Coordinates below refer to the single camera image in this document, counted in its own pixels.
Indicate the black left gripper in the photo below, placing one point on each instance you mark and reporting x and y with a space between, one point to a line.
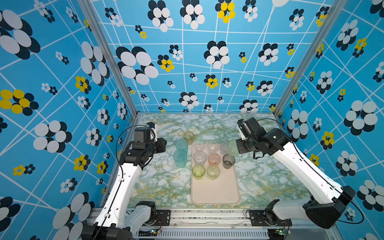
161 145

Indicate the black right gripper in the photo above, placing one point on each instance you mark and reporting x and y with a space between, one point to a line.
239 142

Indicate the light green textured cup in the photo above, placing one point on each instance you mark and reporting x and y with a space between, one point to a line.
232 148

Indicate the clear textured plastic cup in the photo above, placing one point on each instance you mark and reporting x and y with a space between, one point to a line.
224 148

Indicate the dark grey plastic cup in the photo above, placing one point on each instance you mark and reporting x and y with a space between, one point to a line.
228 161

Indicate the small clear faceted glass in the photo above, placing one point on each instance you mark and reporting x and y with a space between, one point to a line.
213 147

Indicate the amber yellow plastic cup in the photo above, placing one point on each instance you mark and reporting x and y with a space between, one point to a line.
189 137

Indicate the pink textured plastic cup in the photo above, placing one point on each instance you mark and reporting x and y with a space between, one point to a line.
214 159

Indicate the pale green plastic cup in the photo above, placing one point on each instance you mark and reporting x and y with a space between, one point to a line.
213 172

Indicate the large clear plastic cup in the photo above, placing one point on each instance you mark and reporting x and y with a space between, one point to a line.
199 158

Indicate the bright green plastic cup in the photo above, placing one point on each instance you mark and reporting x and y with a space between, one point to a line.
198 171

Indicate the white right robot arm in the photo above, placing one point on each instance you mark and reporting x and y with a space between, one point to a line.
328 199

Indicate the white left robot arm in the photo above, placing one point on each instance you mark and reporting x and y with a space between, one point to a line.
113 222

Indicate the pale pink plastic tray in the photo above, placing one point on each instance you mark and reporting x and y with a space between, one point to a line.
222 191

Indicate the teal textured cup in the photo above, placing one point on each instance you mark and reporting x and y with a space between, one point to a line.
180 157
182 144

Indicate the teal textured cup near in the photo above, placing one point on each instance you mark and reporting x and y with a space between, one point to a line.
180 157

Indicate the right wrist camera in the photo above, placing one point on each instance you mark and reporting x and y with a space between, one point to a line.
240 124

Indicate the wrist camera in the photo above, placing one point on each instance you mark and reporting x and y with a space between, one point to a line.
153 131
240 124

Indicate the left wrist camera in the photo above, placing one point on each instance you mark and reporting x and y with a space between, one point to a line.
153 131

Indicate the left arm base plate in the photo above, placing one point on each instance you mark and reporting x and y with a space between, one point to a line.
162 218

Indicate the right aluminium corner post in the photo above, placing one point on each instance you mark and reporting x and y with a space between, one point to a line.
320 36

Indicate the aluminium corner post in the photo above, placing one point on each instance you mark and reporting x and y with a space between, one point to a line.
320 36
91 16

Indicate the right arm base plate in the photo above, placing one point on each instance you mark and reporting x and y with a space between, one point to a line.
258 219

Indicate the aluminium front rail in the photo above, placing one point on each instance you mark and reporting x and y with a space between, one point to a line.
230 224

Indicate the left aluminium corner post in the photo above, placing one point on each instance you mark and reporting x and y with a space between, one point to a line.
91 16

